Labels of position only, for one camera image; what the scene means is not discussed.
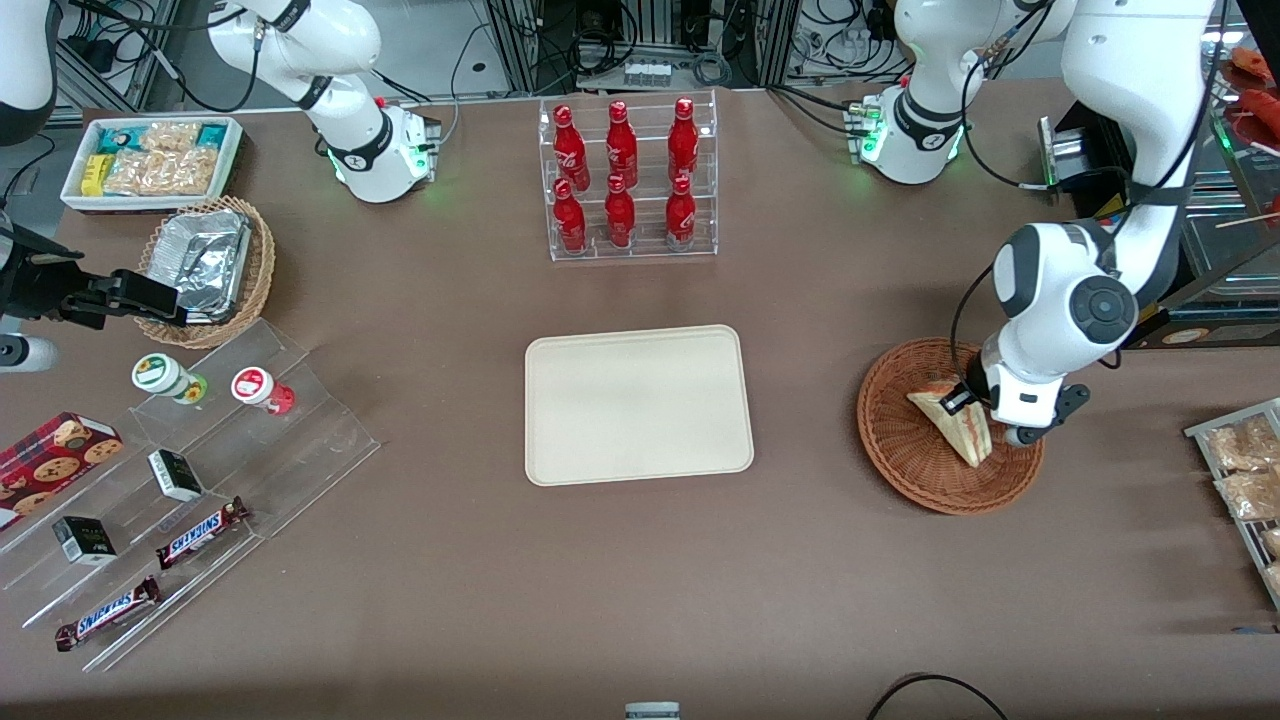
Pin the aluminium foil container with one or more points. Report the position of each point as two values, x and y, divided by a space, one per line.
200 255

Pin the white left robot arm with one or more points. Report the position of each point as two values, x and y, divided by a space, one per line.
1130 90

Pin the clear bag of nuts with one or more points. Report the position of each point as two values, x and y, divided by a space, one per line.
170 135
160 172

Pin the small black box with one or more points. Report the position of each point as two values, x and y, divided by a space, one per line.
85 542
175 476

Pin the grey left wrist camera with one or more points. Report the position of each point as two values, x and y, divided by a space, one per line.
1020 437

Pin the Snickers chocolate bar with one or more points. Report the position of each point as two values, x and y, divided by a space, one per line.
105 613
197 535

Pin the grey metal rack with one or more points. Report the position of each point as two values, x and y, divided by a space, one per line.
1197 431

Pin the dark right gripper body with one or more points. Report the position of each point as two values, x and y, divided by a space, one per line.
35 287

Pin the yellow snack packet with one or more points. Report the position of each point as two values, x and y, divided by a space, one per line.
95 175

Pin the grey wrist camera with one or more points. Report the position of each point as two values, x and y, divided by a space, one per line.
1020 437
25 353

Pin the triangular sandwich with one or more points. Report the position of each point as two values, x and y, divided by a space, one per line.
950 425

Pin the teal snack packet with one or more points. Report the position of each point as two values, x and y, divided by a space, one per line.
118 140
212 133

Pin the red cookie box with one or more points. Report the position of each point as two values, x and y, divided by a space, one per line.
50 460

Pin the grey device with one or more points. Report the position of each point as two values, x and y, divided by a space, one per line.
652 712

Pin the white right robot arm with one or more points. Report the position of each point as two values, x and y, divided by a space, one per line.
340 40

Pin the red lid yogurt cup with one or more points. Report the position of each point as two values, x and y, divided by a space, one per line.
252 385

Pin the white power strip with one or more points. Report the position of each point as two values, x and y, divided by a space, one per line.
647 73

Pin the red cola bottle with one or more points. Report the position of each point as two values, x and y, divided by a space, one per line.
683 140
570 218
620 215
680 215
622 145
570 148

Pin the red food item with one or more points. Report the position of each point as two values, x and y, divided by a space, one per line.
1255 62
1262 112

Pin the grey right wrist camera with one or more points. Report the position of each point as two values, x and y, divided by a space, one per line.
25 353

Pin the clear acrylic bottle rack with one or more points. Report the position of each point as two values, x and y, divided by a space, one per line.
648 180

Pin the clear acrylic stepped shelf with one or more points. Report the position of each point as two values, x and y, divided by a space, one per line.
300 430

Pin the clear snack packet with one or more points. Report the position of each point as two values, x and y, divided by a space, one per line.
1275 580
1250 497
1240 447

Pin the cream plastic tray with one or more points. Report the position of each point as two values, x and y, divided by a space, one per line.
640 405

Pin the white plastic crate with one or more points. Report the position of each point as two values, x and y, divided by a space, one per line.
130 205

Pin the green lid yogurt cup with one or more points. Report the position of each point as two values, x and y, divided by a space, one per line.
158 373

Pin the brown wicker basket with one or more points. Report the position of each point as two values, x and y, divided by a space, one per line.
900 450

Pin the light wicker basket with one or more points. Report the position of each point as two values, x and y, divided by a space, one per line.
255 270

